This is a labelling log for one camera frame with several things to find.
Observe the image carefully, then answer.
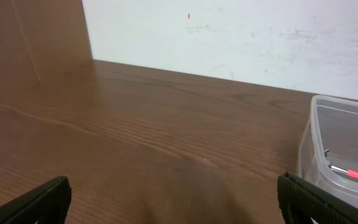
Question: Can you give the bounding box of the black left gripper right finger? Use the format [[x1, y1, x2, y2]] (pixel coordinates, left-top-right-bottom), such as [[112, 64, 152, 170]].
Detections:
[[277, 172, 358, 224]]

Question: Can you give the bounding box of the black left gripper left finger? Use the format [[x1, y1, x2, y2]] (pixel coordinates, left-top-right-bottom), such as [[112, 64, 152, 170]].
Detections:
[[0, 176, 71, 224]]

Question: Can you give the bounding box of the clear plastic container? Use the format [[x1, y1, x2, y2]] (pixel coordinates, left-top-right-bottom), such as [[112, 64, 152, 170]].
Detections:
[[298, 95, 358, 208]]

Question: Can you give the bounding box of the small black orange hammer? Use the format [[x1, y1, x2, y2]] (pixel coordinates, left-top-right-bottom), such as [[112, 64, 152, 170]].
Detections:
[[324, 149, 358, 182]]

